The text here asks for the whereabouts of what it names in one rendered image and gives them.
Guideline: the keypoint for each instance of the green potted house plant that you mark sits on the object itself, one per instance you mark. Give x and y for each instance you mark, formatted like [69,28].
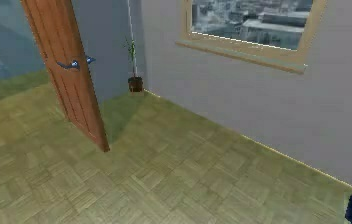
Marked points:
[135,81]

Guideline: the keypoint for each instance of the wooden framed window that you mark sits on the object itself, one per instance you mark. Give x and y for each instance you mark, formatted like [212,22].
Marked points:
[250,23]

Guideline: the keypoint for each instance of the brown wooden room door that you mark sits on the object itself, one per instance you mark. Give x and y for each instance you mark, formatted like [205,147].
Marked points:
[67,66]

